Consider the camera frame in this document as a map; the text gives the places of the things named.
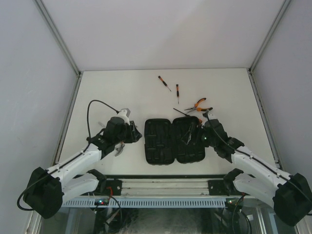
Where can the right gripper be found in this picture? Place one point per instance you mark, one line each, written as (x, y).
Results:
(197, 141)

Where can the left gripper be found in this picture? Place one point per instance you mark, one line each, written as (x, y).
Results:
(134, 135)

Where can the black plastic tool case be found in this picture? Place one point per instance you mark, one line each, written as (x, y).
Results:
(163, 143)

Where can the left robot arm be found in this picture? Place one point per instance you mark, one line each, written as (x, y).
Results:
(48, 189)

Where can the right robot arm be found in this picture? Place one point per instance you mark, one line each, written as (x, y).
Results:
(289, 195)

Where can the small claw hammer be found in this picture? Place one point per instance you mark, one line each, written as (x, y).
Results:
(119, 148)

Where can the small orange precision screwdriver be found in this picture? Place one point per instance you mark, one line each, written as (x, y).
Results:
(165, 84)

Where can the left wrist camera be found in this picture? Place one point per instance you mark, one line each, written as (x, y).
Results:
(124, 114)

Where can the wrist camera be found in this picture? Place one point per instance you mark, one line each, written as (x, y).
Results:
(124, 114)
(209, 115)

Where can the large orange handled screwdriver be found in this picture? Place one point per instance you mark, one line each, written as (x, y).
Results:
(187, 115)

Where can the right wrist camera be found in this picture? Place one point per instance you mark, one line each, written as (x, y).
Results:
(209, 115)

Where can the orange handled needle-nose pliers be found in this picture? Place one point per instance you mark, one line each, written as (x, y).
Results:
(196, 107)

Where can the aluminium frame rail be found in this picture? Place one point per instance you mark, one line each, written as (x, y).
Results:
(165, 187)

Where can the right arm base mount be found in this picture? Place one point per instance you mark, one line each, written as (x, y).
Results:
(225, 186)

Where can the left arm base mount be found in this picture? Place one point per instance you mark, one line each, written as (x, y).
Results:
(110, 187)

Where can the blue slotted cable duct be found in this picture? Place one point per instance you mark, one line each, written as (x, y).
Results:
(145, 202)

